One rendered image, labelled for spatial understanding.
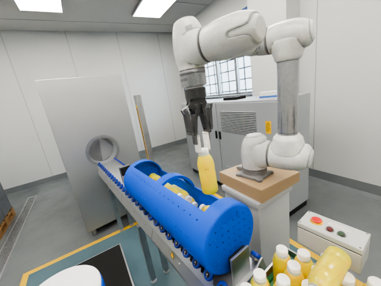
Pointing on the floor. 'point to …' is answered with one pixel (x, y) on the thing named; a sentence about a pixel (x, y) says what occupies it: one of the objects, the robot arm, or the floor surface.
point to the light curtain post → (143, 127)
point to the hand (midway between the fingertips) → (202, 142)
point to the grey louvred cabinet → (225, 152)
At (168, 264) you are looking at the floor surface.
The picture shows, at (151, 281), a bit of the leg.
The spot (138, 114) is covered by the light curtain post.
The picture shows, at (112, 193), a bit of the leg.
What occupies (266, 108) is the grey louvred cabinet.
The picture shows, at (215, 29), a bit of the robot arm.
